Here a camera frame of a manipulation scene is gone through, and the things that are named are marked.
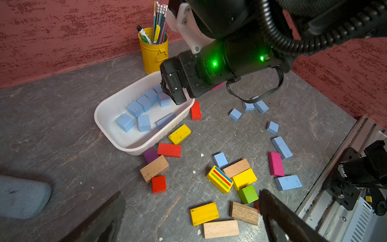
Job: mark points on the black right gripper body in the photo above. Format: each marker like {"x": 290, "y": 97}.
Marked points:
{"x": 226, "y": 60}

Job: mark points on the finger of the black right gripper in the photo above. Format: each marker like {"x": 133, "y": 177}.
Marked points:
{"x": 171, "y": 81}

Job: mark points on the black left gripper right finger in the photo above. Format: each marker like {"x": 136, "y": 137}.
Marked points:
{"x": 281, "y": 224}

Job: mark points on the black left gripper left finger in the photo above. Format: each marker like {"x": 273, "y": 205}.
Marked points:
{"x": 103, "y": 225}

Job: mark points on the light blue cube block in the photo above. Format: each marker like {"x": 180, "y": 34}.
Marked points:
{"x": 125, "y": 122}

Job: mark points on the light blue long block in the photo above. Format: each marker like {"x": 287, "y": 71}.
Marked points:
{"x": 165, "y": 120}
{"x": 261, "y": 106}

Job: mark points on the magenta flat block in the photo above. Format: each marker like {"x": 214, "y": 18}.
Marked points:
{"x": 217, "y": 87}

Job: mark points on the magenta round block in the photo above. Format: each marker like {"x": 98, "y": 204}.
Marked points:
{"x": 256, "y": 206}

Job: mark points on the yellow metal pencil bucket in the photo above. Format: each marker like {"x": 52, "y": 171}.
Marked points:
{"x": 153, "y": 55}

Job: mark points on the red upright block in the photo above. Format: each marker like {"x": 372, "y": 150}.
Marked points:
{"x": 196, "y": 111}

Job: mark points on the light blue block front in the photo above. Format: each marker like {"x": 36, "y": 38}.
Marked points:
{"x": 288, "y": 182}

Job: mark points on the dark wood block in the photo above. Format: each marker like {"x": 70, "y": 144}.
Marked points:
{"x": 244, "y": 213}

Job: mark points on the green small block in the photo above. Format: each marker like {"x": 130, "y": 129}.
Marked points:
{"x": 248, "y": 195}

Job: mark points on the yellow block near bowl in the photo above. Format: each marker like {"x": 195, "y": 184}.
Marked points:
{"x": 179, "y": 135}

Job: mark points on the white rectangular bowl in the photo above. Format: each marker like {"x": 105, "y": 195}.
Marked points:
{"x": 135, "y": 142}

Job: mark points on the natural wood long block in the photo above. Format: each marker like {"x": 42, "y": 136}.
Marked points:
{"x": 221, "y": 229}

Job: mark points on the magenta block front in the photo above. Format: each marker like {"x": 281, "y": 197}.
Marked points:
{"x": 276, "y": 165}

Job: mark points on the yellow block beside green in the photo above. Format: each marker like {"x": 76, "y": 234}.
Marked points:
{"x": 244, "y": 179}

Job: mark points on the red flat block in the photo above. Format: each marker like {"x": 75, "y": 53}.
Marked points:
{"x": 169, "y": 150}

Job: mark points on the red small block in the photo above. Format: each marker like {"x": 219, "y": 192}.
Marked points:
{"x": 159, "y": 184}

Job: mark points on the striped yellow block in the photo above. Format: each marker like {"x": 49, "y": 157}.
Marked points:
{"x": 220, "y": 180}

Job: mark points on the tan wood block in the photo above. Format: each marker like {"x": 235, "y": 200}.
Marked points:
{"x": 237, "y": 168}

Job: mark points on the light blue upright block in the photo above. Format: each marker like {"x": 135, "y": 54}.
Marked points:
{"x": 282, "y": 147}

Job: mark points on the bundle of pencils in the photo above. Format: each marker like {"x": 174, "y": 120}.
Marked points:
{"x": 159, "y": 26}

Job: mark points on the purple small block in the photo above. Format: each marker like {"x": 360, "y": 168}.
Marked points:
{"x": 150, "y": 155}

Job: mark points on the yellow block centre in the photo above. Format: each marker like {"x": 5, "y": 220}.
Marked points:
{"x": 204, "y": 214}

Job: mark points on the tan block left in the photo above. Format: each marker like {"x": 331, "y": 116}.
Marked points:
{"x": 155, "y": 168}

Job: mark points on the light blue small cube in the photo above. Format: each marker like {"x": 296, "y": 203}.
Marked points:
{"x": 272, "y": 128}

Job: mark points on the aluminium front rail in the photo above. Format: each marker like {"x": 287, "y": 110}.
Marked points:
{"x": 367, "y": 222}

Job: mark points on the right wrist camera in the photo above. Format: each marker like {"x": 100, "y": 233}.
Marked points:
{"x": 202, "y": 22}

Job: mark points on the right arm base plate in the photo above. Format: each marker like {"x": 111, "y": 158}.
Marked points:
{"x": 354, "y": 171}

